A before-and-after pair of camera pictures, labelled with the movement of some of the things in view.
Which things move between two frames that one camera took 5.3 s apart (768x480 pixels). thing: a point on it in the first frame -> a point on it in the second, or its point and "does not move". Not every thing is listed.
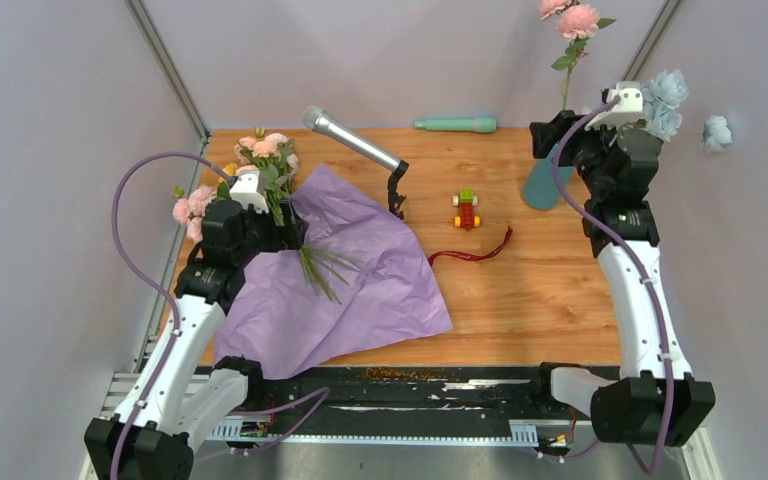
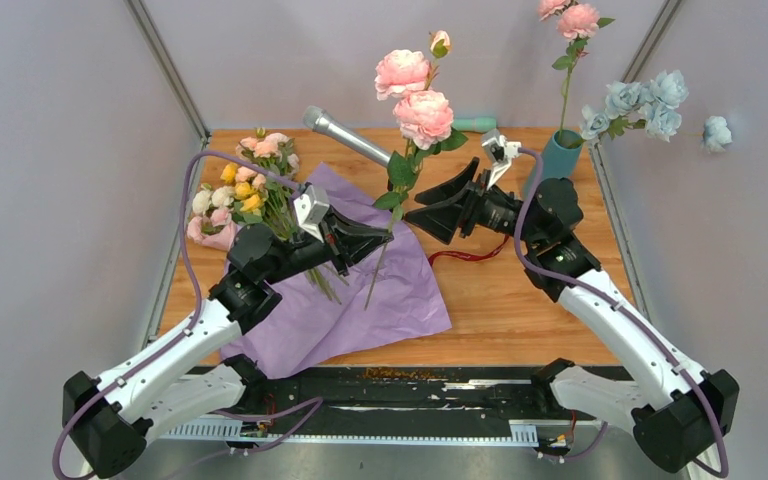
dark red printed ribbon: x=473 y=257 does not move
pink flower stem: x=576 y=22 does not move
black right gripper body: x=584 y=149 -> x=487 y=208
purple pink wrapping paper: x=277 y=315 does not move
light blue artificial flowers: x=663 y=98 does not move
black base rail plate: x=474 y=403 does not move
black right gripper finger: x=544 y=135 -> x=440 y=222
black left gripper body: x=264 y=235 -> x=307 y=251
